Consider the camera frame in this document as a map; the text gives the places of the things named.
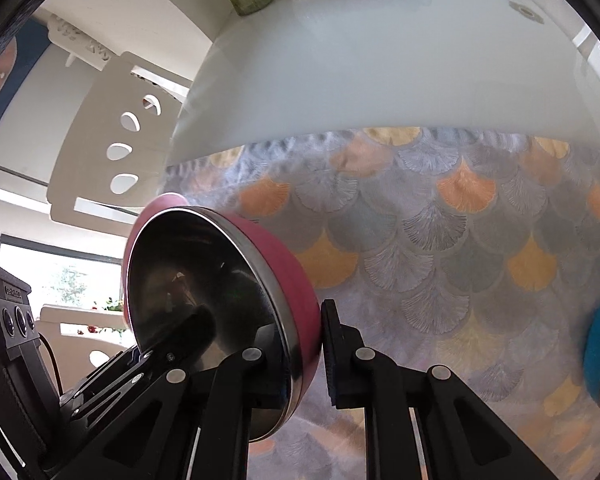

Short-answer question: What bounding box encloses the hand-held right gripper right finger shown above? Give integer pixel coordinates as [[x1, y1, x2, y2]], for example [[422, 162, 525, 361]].
[[321, 299, 535, 480]]

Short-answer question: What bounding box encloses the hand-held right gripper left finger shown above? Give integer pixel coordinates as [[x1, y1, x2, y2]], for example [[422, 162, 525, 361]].
[[44, 346, 292, 480]]

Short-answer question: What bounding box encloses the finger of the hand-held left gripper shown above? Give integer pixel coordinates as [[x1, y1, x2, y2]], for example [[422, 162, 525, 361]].
[[60, 306, 217, 423]]

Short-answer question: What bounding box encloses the pink steel-lined bowl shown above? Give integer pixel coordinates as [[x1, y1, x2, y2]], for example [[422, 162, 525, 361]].
[[122, 194, 325, 442]]

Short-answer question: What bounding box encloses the red flowering plant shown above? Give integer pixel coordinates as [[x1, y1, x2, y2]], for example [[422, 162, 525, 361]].
[[77, 297, 127, 336]]

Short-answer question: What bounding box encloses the fan-patterned tablecloth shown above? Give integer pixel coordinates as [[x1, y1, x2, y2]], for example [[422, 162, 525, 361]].
[[161, 126, 600, 480]]

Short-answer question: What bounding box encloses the white chair with oval holes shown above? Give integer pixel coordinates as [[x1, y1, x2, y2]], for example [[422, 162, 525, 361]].
[[46, 51, 193, 222]]

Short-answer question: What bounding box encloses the white carved chair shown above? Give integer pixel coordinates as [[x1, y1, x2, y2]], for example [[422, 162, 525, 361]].
[[45, 12, 113, 70]]

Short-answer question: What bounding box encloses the black cable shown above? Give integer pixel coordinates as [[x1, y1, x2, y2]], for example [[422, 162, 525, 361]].
[[39, 334, 65, 398]]

